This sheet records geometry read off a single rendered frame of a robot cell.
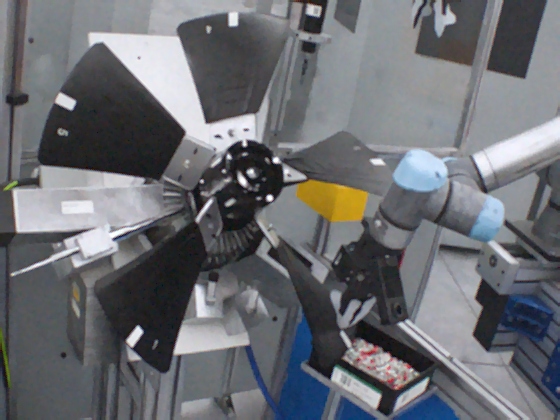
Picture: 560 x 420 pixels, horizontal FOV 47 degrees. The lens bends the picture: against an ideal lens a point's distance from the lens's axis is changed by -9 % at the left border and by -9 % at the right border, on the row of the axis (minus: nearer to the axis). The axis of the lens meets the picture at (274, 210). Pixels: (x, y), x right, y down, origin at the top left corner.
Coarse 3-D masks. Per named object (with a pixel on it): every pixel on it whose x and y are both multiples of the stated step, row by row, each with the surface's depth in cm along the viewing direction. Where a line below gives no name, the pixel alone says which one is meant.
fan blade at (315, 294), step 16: (288, 256) 119; (288, 272) 116; (304, 272) 123; (304, 288) 118; (320, 288) 127; (304, 304) 116; (320, 304) 121; (320, 320) 118; (336, 320) 124; (320, 336) 115; (336, 336) 120; (352, 336) 126; (320, 352) 114; (336, 352) 118
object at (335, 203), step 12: (312, 180) 173; (300, 192) 177; (312, 192) 173; (324, 192) 169; (336, 192) 165; (348, 192) 166; (360, 192) 168; (312, 204) 173; (324, 204) 169; (336, 204) 166; (348, 204) 168; (360, 204) 170; (324, 216) 169; (336, 216) 168; (348, 216) 170; (360, 216) 172
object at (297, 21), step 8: (288, 0) 115; (296, 0) 114; (304, 0) 114; (296, 8) 115; (304, 8) 116; (296, 16) 116; (304, 16) 117; (296, 24) 116; (296, 32) 115; (304, 32) 115; (312, 40) 114; (320, 40) 114; (328, 40) 116
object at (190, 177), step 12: (180, 144) 116; (192, 144) 117; (204, 144) 117; (180, 156) 117; (192, 156) 118; (204, 156) 118; (168, 168) 118; (180, 168) 118; (192, 168) 119; (204, 168) 119; (168, 180) 119; (180, 180) 120; (192, 180) 120
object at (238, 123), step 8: (224, 120) 126; (232, 120) 125; (240, 120) 125; (248, 120) 124; (216, 128) 126; (224, 128) 125; (232, 128) 125; (240, 128) 124; (248, 128) 124; (224, 136) 125; (240, 136) 124; (248, 136) 123; (256, 136) 123; (216, 144) 125; (224, 144) 124; (216, 152) 125
